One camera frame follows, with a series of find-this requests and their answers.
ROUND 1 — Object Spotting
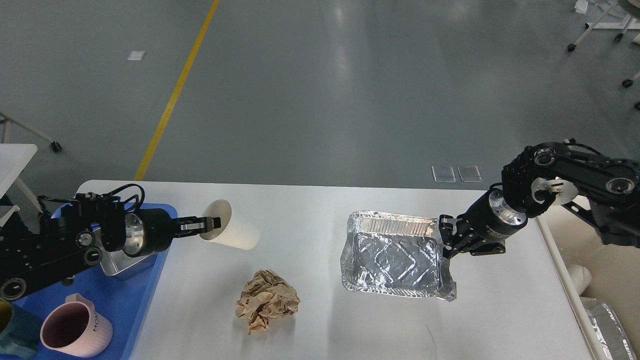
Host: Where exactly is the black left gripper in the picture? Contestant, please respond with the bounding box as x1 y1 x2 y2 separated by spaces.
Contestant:
122 208 222 258

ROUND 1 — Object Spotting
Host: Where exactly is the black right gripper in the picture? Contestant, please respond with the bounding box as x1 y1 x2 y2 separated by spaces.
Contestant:
438 189 528 259

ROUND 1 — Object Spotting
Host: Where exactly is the white paper cup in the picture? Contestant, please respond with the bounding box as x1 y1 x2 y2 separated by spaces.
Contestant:
199 199 260 250

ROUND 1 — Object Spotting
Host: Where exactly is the aluminium foil tray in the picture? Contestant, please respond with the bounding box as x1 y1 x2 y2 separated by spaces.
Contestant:
340 210 457 302

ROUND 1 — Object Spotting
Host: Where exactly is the stainless steel rectangular container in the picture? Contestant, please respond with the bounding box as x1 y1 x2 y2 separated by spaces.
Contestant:
93 227 158 281

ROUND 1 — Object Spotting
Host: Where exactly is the brown paper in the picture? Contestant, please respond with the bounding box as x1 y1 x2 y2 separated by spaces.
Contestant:
235 269 301 335

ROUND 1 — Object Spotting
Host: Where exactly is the pink ribbed mug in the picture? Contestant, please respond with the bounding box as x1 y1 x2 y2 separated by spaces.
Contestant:
39 292 114 359

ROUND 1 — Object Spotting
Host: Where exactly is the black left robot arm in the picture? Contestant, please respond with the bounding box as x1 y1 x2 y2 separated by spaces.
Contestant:
0 183 222 302

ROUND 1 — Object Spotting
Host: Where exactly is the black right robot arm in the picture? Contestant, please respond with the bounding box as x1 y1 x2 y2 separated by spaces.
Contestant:
438 139 640 259

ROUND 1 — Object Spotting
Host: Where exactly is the right clear floor plate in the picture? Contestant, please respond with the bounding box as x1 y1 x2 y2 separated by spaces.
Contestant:
456 165 483 183

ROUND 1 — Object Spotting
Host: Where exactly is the clear floor plate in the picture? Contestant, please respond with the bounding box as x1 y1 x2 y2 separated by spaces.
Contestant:
431 165 457 183
456 165 483 183

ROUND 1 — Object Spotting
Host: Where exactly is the left clear floor plate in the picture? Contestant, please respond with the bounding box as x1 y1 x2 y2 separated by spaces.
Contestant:
431 165 457 183

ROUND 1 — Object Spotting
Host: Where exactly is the blue plastic tray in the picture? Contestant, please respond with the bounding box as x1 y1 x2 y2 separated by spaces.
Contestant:
0 201 179 360

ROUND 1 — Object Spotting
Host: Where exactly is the white object in bin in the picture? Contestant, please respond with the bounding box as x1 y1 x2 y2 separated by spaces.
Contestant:
567 264 593 296

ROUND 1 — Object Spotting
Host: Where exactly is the beige plastic bin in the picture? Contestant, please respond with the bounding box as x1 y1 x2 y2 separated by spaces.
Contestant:
537 205 640 357

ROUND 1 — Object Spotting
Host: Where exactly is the white floor sticker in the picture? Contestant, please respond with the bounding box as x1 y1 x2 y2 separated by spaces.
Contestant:
126 50 147 62

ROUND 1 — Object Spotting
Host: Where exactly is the foil tray in bin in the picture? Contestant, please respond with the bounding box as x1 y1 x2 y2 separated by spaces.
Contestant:
580 297 637 360

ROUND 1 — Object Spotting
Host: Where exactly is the white side table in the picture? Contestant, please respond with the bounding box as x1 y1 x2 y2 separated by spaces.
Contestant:
0 112 62 215

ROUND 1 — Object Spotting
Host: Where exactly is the teal yellow cup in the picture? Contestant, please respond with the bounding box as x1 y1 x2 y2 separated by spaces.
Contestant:
0 301 42 360

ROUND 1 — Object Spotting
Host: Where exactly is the white wheeled cart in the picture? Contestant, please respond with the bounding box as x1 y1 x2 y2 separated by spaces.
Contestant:
566 0 640 89

